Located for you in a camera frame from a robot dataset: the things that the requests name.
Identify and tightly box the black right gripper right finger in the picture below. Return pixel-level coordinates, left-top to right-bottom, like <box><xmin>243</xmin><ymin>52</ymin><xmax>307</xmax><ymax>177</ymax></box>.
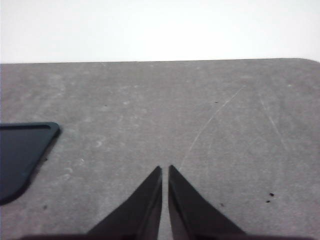
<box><xmin>167</xmin><ymin>164</ymin><xmax>247</xmax><ymax>237</ymax></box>

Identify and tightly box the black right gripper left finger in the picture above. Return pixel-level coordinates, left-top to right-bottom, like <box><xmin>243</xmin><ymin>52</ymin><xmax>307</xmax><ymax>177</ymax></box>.
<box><xmin>86</xmin><ymin>165</ymin><xmax>163</xmax><ymax>237</ymax></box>

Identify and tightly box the black rectangular tray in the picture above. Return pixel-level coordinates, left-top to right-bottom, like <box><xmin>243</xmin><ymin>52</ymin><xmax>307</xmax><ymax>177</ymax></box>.
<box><xmin>0</xmin><ymin>121</ymin><xmax>61</xmax><ymax>206</ymax></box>

